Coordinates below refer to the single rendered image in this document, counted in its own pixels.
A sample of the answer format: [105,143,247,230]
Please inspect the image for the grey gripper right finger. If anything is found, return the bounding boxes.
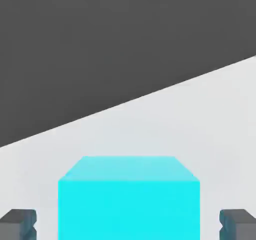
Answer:
[218,208,256,240]

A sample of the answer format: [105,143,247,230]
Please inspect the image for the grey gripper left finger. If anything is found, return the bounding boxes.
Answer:
[0,208,38,240]

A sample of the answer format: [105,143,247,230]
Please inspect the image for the small cyan cube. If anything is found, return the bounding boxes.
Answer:
[57,155,201,240]

